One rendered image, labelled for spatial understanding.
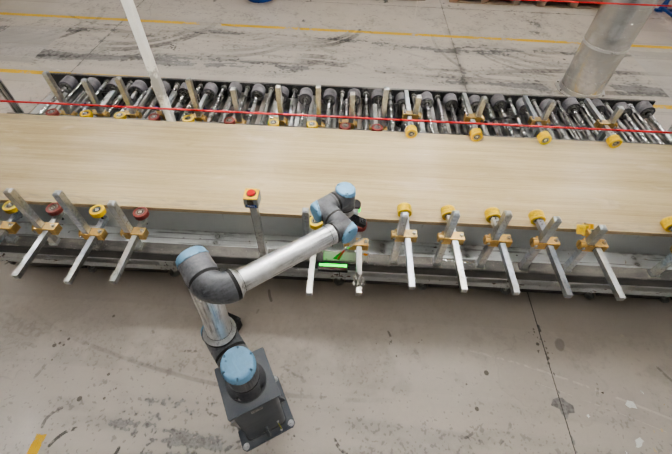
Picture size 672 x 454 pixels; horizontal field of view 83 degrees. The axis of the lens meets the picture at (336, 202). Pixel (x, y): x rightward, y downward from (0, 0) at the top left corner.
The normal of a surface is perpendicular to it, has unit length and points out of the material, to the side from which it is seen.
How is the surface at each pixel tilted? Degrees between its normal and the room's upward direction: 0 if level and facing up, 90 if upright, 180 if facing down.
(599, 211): 0
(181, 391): 0
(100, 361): 0
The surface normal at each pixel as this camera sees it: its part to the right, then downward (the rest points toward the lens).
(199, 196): 0.02, -0.66
